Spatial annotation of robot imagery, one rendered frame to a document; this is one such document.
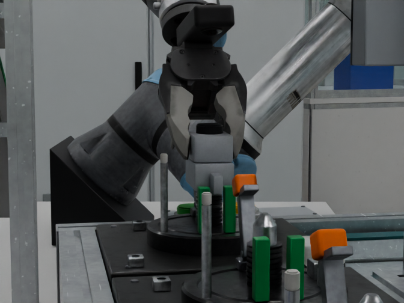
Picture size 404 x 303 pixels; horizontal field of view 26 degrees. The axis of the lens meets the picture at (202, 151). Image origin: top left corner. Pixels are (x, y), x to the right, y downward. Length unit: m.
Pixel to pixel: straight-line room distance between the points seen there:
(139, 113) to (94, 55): 2.51
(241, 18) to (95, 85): 0.78
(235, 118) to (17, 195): 0.33
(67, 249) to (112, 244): 0.06
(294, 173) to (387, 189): 0.99
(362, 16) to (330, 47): 0.56
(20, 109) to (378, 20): 0.36
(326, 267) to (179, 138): 0.43
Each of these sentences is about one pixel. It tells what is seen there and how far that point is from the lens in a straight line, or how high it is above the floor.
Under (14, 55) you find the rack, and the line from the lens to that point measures 0.74.
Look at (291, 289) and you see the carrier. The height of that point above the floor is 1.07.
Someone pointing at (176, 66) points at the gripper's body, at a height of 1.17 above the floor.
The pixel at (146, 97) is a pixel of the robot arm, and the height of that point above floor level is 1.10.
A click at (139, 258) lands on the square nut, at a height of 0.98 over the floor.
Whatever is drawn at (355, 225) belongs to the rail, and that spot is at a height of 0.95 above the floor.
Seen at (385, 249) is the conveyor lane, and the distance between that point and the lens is 1.15.
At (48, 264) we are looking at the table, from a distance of 1.37.
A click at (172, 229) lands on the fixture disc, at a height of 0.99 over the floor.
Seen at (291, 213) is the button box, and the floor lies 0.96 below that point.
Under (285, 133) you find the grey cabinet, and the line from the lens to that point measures 4.34.
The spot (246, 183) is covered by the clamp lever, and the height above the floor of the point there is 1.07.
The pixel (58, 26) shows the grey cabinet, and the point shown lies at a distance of 3.97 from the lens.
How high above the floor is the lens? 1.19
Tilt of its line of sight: 7 degrees down
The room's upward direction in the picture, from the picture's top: straight up
